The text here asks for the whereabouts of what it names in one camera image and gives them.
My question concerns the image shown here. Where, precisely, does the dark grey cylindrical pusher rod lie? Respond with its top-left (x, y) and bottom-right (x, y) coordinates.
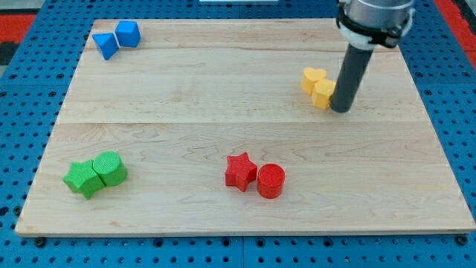
top-left (330, 45), bottom-right (373, 113)

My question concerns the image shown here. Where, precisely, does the blue triangular block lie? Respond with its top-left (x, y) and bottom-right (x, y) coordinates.
top-left (92, 33), bottom-right (119, 60)

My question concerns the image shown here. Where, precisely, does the light wooden board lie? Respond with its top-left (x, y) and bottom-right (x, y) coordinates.
top-left (15, 19), bottom-right (475, 237)

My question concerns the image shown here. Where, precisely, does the green cylinder block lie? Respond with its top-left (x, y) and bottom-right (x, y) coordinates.
top-left (93, 151), bottom-right (127, 186)

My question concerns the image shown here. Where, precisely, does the yellow heart block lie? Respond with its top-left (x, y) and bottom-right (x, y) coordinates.
top-left (300, 67), bottom-right (327, 95)

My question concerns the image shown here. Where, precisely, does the yellow hexagon block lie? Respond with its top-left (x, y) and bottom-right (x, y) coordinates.
top-left (312, 79), bottom-right (336, 109)

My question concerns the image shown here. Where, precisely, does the green star block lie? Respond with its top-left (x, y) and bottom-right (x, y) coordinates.
top-left (62, 160), bottom-right (106, 200)

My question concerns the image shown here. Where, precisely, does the blue cube block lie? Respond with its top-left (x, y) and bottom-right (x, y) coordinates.
top-left (115, 21), bottom-right (141, 48)

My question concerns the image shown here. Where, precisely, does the red star block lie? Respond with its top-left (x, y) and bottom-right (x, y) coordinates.
top-left (225, 152), bottom-right (257, 192)

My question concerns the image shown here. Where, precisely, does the red cylinder block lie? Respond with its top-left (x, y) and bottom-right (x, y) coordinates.
top-left (257, 163), bottom-right (286, 199)

